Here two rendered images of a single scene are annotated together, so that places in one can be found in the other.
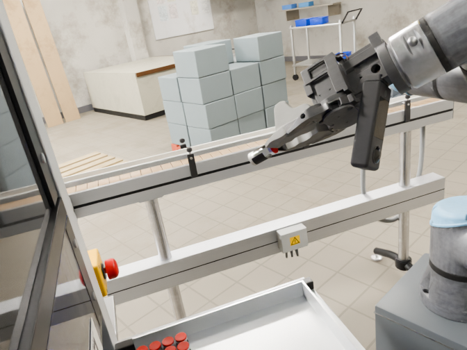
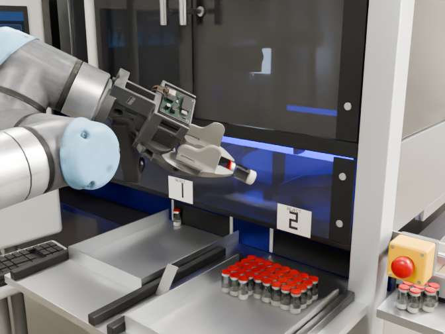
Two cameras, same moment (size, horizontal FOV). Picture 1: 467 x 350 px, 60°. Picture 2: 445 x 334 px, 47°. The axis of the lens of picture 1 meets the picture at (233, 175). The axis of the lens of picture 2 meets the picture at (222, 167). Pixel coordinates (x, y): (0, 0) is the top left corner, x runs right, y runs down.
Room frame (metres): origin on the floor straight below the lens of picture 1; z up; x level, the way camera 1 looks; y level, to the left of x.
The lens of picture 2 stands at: (1.18, -0.51, 1.43)
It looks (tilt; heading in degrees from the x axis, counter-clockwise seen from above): 16 degrees down; 144
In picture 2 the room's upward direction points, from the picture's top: straight up
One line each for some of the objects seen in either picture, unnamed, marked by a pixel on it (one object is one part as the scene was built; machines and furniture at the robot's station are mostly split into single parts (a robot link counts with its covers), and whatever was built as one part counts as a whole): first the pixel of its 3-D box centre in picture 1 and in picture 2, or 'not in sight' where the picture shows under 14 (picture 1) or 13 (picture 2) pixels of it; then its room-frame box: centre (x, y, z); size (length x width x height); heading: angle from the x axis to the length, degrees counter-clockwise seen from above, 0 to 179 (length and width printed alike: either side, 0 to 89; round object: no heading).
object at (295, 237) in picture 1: (292, 237); not in sight; (1.47, -0.20, 0.50); 0.12 x 0.05 x 0.09; 105
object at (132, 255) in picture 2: not in sight; (157, 244); (0.13, 0.05, 0.90); 0.34 x 0.26 x 0.04; 105
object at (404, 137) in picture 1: (404, 202); not in sight; (1.69, -0.79, 0.46); 0.09 x 0.09 x 0.77; 15
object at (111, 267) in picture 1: (108, 269); (403, 266); (0.68, 0.27, 0.99); 0.04 x 0.04 x 0.04; 15
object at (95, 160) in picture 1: (61, 181); not in sight; (3.93, 1.77, 0.06); 1.26 x 0.86 x 0.12; 129
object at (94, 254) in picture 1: (85, 276); (412, 258); (0.67, 0.32, 0.99); 0.08 x 0.07 x 0.07; 105
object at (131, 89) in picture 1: (151, 84); not in sight; (7.58, 1.21, 0.38); 2.01 x 1.62 x 0.75; 39
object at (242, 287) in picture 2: not in sight; (243, 287); (0.44, 0.08, 0.90); 0.02 x 0.02 x 0.05
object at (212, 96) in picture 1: (226, 94); not in sight; (4.45, -0.06, 0.57); 1.19 x 0.76 x 1.14; 128
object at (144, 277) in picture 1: (290, 232); not in sight; (1.54, -0.21, 0.49); 1.60 x 0.08 x 0.12; 105
